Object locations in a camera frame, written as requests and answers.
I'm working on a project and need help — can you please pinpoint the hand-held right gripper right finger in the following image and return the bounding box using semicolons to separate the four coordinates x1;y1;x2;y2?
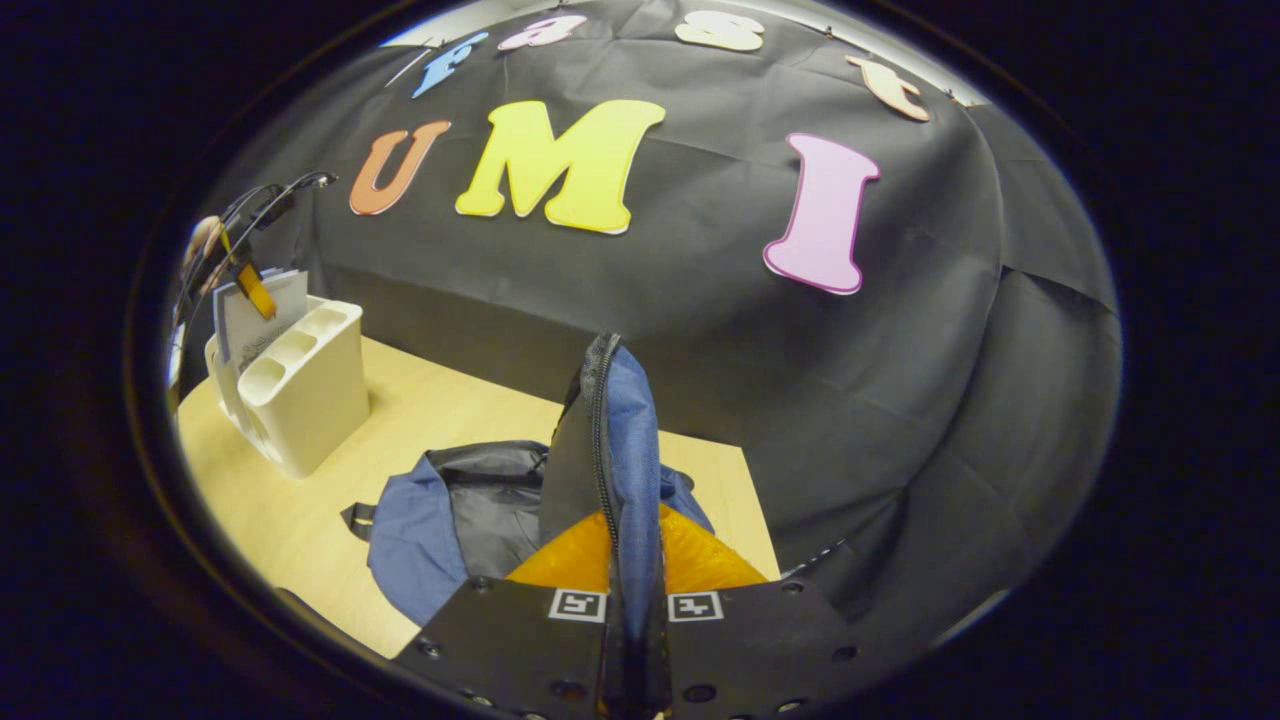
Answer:
648;503;886;720

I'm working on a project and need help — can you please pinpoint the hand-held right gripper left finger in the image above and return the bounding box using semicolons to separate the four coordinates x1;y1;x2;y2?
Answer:
392;510;626;720

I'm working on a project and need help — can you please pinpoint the white book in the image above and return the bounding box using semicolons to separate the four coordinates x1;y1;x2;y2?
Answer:
212;268;311;376

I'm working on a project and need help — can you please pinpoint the white plastic bookshelf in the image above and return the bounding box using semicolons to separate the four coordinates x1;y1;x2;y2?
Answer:
205;297;371;481

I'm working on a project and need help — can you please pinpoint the blue schoolbag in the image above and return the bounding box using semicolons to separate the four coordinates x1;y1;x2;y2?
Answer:
342;333;716;641

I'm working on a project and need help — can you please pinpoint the black backdrop cloth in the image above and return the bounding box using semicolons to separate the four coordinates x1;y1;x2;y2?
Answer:
185;0;1121;661

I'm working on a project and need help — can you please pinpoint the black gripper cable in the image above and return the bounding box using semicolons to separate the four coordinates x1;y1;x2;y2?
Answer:
200;170;339;291

